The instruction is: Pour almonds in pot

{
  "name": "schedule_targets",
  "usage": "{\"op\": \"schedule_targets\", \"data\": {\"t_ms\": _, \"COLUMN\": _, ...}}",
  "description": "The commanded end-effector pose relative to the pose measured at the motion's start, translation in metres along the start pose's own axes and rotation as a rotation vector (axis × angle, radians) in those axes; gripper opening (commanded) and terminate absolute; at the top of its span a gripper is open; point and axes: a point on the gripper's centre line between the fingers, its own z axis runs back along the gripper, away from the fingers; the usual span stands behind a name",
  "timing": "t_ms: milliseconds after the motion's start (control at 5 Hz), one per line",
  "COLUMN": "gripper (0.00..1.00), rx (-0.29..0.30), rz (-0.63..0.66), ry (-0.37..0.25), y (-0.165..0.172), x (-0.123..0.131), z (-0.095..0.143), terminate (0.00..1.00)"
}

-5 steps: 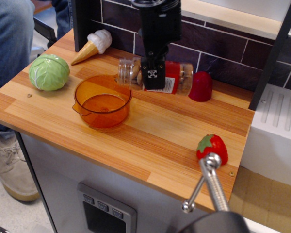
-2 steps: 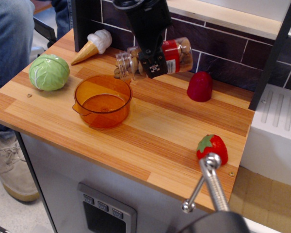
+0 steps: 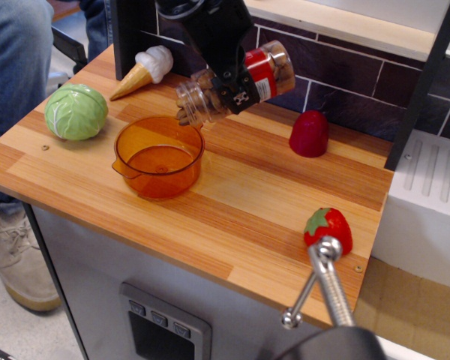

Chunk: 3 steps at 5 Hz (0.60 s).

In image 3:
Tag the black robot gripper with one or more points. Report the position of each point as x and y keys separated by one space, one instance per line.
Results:
x=217 y=29

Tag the clear almond jar red label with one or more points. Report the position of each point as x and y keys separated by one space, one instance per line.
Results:
x=270 y=67

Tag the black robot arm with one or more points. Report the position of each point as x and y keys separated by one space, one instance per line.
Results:
x=215 y=30

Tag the orange transparent plastic pot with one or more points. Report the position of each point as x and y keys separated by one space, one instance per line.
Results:
x=157 y=157

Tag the dark red jar lid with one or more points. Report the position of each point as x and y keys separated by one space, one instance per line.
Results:
x=310 y=134

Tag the toy ice cream cone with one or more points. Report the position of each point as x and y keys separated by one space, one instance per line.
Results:
x=151 y=67

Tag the red toy strawberry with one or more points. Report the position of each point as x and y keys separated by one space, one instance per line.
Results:
x=328 y=222

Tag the green toy cabbage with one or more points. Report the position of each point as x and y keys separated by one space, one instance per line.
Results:
x=75 y=112

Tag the black chair armrest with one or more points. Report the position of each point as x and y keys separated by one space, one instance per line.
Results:
x=71 y=48

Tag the person's leg in jeans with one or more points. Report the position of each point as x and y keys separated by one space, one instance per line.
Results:
x=26 y=41

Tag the grey oven control panel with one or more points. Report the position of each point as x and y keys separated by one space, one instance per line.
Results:
x=160 y=330

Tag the beige suede shoe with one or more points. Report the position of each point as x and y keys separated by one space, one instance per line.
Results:
x=23 y=270

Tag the black left side post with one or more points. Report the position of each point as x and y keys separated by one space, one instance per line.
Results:
x=131 y=19

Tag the metal clamp screw handle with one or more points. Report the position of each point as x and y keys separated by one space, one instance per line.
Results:
x=323 y=256

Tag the black vertical shelf post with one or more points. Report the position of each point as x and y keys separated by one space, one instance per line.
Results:
x=432 y=65

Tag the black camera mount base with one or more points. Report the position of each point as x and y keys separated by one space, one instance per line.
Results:
x=343 y=342

